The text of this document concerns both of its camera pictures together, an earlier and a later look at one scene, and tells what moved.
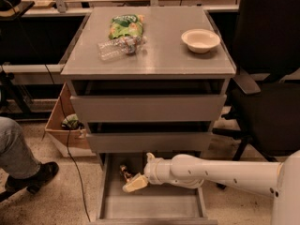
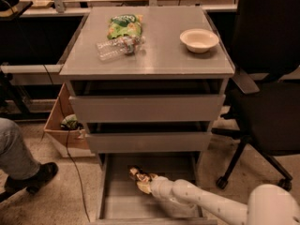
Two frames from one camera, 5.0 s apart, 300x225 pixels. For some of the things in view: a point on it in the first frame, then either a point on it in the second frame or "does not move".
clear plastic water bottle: (120, 46) does not move
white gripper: (152, 172) -> (158, 187)
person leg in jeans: (17, 158) does not move
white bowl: (200, 40) does not move
